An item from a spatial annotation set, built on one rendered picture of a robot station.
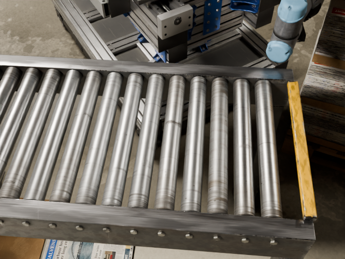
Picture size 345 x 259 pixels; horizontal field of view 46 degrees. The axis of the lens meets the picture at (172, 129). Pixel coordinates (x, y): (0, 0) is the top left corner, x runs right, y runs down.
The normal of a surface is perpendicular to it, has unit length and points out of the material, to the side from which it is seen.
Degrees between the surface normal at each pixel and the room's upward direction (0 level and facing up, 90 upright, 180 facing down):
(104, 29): 0
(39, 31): 0
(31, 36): 0
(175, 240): 90
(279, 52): 90
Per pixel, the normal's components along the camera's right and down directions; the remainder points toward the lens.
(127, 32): -0.01, -0.61
